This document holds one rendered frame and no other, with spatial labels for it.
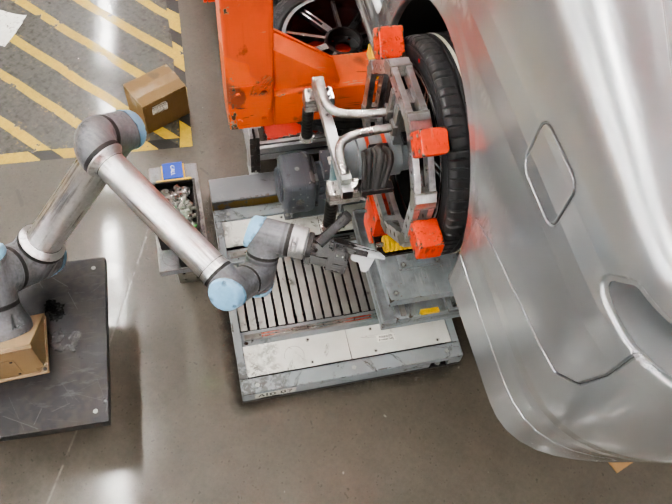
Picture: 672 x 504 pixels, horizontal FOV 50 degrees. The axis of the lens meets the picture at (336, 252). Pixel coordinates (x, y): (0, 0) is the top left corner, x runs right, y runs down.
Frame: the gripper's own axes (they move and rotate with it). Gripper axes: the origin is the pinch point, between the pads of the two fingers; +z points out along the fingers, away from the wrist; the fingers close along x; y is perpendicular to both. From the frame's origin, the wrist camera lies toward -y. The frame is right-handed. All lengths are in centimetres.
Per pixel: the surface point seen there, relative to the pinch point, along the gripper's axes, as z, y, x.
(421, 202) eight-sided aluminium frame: 7.2, -16.1, -2.0
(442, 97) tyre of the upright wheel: 5.3, -44.0, -1.2
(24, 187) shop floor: -145, 29, -103
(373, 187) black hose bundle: -6.4, -17.0, -1.3
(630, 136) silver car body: 30, -43, 70
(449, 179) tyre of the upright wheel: 12.4, -24.0, 0.7
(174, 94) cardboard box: -96, -22, -125
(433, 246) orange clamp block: 13.5, -5.1, -2.9
